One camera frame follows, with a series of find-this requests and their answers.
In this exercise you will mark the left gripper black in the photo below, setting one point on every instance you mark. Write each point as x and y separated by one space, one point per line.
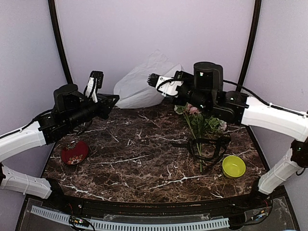
105 105

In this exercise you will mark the pink peony fake stem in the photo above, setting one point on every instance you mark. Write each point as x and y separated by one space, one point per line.
195 120

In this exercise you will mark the white fake rose stem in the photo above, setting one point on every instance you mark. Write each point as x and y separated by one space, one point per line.
180 110

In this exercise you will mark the translucent white wrapping paper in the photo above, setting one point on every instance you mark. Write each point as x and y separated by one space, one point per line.
133 89

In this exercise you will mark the lilac hydrangea fake bunch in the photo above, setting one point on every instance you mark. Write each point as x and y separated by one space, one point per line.
214 126

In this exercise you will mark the black ribbon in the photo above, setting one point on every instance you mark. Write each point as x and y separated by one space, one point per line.
207 151

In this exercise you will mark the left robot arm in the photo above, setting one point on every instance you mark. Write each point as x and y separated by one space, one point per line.
72 108

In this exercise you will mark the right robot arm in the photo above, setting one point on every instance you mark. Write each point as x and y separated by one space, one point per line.
204 90

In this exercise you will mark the red floral dish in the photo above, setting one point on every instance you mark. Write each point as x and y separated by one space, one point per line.
74 153

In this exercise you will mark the yellow-green bowl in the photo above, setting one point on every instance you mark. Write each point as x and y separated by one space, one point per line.
233 167

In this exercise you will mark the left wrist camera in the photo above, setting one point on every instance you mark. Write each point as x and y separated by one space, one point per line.
95 82

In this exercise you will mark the right black frame post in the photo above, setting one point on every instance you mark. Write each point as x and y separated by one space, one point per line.
251 41

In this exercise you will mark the black frame post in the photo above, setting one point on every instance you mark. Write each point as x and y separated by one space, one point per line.
251 41
58 40

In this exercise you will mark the left black frame post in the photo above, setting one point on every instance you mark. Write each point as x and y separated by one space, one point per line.
58 40

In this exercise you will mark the black front rail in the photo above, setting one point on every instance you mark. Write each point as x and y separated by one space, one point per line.
96 208

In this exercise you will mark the white slotted cable duct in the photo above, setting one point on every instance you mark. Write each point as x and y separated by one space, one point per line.
95 224

